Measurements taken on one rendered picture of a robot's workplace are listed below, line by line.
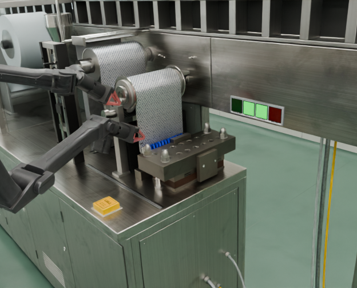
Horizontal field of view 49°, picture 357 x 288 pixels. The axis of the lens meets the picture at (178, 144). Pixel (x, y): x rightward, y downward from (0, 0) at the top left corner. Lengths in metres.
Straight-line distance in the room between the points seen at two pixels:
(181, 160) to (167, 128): 0.23
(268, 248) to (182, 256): 1.20
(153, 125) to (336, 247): 1.66
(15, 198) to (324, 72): 0.98
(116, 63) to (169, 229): 0.74
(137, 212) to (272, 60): 0.72
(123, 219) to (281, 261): 1.46
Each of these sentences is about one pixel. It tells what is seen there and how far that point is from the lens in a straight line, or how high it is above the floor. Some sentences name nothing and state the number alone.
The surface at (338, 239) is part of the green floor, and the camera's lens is 2.89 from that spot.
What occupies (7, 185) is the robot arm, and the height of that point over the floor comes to 1.21.
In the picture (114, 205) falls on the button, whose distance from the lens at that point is 1.42.
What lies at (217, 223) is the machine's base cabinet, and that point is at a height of 0.70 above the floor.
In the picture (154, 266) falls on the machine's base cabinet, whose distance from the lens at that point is 1.50.
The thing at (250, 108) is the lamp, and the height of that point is 1.19.
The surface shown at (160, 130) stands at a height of 1.08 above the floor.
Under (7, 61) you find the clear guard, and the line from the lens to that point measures 2.37.
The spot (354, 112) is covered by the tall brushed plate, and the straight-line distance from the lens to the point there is 1.31.
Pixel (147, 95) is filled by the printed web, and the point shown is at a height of 1.24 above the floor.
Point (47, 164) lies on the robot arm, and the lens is 1.16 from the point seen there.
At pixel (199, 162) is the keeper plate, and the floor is 1.00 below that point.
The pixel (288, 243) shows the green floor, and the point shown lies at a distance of 2.78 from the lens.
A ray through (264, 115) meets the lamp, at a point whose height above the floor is 1.17.
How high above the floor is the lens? 1.64
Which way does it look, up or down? 22 degrees down
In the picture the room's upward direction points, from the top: 3 degrees counter-clockwise
